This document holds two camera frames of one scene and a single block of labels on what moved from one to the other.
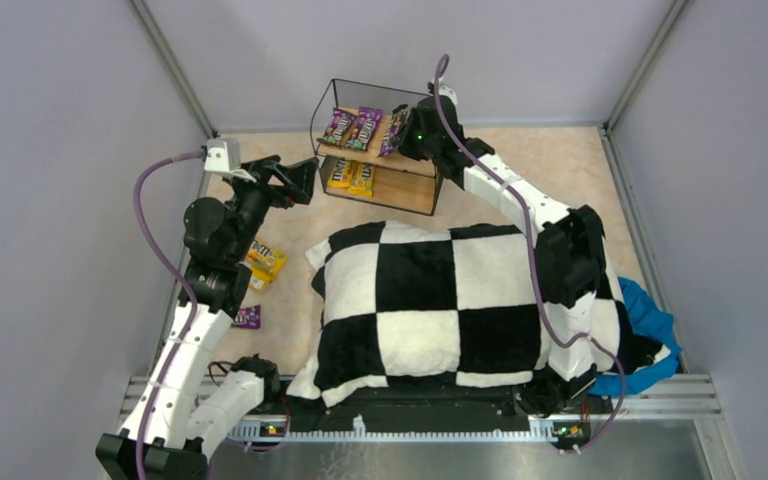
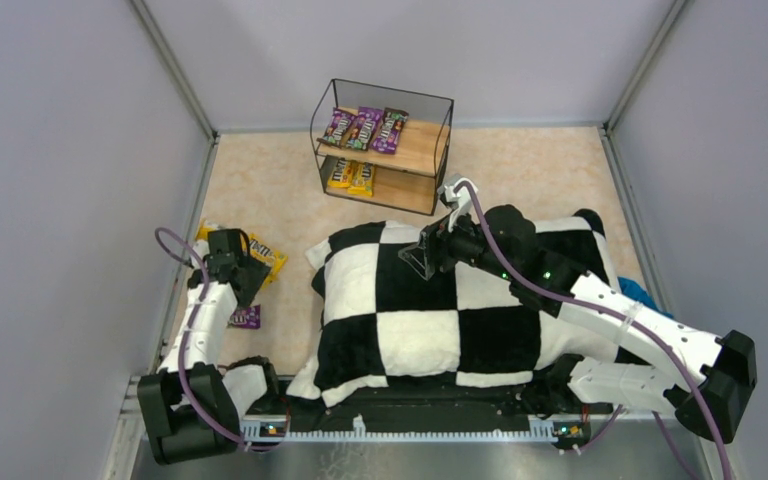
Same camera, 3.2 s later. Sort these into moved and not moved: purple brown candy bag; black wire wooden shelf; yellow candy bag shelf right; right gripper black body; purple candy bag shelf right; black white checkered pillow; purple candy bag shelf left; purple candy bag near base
Moved: right gripper black body; purple brown candy bag
Not moved: black white checkered pillow; purple candy bag shelf left; purple candy bag near base; yellow candy bag shelf right; purple candy bag shelf right; black wire wooden shelf
